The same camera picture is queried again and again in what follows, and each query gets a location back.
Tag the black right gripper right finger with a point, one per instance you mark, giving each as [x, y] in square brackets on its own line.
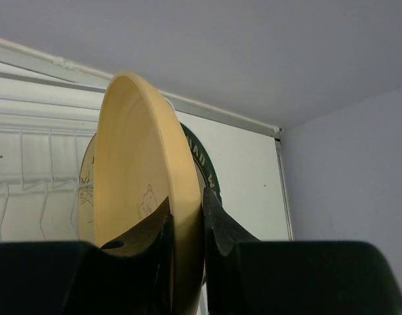
[248, 276]

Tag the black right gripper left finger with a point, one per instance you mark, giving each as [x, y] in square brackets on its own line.
[130, 274]

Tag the dark green lettered plate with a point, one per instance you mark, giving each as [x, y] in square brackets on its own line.
[204, 167]

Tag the beige bird pattern plate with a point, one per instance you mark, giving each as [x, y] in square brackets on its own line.
[85, 195]

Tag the plain yellow plate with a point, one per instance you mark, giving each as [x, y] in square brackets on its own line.
[142, 158]

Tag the white wire dish rack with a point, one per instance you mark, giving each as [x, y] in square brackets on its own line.
[45, 128]

